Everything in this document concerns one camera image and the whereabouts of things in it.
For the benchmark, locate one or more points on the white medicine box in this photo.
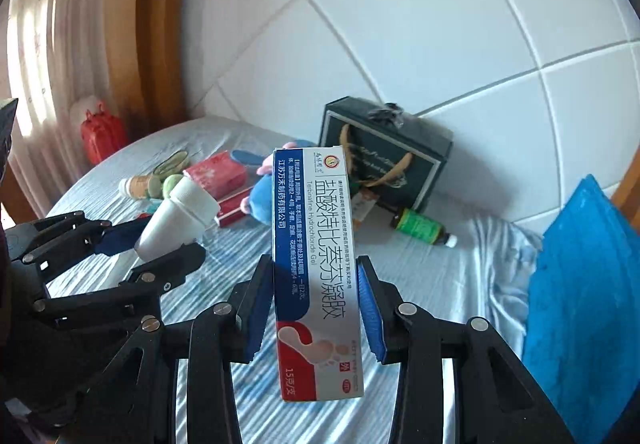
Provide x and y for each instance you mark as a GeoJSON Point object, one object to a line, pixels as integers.
{"type": "Point", "coordinates": [310, 249]}

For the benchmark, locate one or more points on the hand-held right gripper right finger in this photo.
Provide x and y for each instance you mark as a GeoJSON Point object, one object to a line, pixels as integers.
{"type": "Point", "coordinates": [372, 319]}

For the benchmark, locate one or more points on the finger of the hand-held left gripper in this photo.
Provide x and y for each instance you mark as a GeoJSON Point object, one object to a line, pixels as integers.
{"type": "Point", "coordinates": [115, 239]}
{"type": "Point", "coordinates": [150, 276]}

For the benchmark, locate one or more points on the wooden furniture panel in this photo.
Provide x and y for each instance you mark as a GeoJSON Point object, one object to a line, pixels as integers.
{"type": "Point", "coordinates": [629, 194]}

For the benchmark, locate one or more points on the blue plush toy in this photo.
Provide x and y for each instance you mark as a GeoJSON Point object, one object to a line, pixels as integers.
{"type": "Point", "coordinates": [260, 204]}

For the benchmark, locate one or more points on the white padded headboard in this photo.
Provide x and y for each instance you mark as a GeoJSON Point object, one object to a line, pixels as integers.
{"type": "Point", "coordinates": [400, 14]}

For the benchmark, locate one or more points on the white plastic bottle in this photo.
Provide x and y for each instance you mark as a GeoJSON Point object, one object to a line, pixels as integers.
{"type": "Point", "coordinates": [170, 224]}

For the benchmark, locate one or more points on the beige green drink bottle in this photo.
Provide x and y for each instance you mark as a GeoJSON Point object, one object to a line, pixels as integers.
{"type": "Point", "coordinates": [140, 185]}

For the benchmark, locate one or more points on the red flat box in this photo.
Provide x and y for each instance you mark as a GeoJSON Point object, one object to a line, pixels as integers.
{"type": "Point", "coordinates": [232, 211]}

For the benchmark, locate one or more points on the small green ball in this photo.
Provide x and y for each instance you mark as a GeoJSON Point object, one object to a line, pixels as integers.
{"type": "Point", "coordinates": [172, 184]}

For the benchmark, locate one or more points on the white plastic bag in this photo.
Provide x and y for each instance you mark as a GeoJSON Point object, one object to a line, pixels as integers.
{"type": "Point", "coordinates": [82, 107]}

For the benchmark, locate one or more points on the white curtain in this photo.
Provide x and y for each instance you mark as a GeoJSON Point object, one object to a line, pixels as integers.
{"type": "Point", "coordinates": [75, 24]}

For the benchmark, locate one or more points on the blue plastic crate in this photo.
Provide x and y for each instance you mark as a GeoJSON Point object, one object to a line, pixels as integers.
{"type": "Point", "coordinates": [575, 299]}

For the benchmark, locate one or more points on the green label glass bottle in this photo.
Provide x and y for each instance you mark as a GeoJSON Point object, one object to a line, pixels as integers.
{"type": "Point", "coordinates": [417, 222]}

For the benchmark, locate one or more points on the green beige plush slipper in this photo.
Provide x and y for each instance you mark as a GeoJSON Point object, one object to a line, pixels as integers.
{"type": "Point", "coordinates": [170, 163]}

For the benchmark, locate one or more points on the small orange box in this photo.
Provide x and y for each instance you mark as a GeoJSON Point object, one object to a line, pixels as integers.
{"type": "Point", "coordinates": [361, 206]}

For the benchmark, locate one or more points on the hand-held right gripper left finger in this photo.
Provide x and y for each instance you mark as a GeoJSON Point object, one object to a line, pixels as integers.
{"type": "Point", "coordinates": [257, 319]}

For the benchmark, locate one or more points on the red bag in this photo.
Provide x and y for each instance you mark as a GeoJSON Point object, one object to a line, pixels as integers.
{"type": "Point", "coordinates": [102, 137]}

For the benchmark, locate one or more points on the wooden bed frame post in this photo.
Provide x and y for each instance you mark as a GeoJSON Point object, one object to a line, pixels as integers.
{"type": "Point", "coordinates": [160, 24]}

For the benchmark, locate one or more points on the dark green gift box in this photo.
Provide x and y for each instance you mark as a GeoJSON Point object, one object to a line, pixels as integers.
{"type": "Point", "coordinates": [400, 149]}

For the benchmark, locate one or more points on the red tissue pack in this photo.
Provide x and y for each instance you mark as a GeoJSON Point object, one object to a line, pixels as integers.
{"type": "Point", "coordinates": [215, 172]}

